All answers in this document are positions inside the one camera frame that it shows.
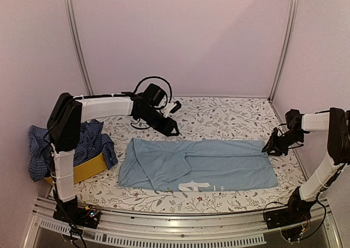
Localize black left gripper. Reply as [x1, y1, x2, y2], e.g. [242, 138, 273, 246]
[139, 108, 180, 137]

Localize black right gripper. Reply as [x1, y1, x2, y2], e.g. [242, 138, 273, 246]
[262, 130, 304, 156]

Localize light blue t-shirt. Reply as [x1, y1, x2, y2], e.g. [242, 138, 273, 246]
[118, 138, 278, 192]

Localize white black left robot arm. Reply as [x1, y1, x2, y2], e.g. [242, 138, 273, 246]
[47, 92, 181, 223]

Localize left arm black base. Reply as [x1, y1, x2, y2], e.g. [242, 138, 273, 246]
[53, 201, 101, 229]

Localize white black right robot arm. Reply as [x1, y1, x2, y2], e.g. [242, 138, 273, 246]
[262, 107, 349, 224]

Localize yellow laundry basket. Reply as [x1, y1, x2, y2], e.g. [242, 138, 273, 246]
[61, 153, 107, 185]

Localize blue checkered shirt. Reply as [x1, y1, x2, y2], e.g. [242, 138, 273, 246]
[28, 119, 118, 182]

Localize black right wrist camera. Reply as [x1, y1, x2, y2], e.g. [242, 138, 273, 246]
[285, 109, 303, 129]

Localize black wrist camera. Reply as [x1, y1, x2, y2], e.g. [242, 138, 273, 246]
[143, 83, 166, 107]
[285, 109, 303, 129]

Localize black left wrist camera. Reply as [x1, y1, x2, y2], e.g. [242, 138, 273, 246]
[143, 83, 166, 107]

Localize right aluminium frame post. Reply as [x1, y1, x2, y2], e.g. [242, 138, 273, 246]
[268, 0, 299, 103]

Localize aluminium frame post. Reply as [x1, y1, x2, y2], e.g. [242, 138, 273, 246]
[64, 0, 94, 95]
[268, 0, 299, 103]

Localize left aluminium frame post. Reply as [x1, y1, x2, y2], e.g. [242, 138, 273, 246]
[64, 0, 94, 95]

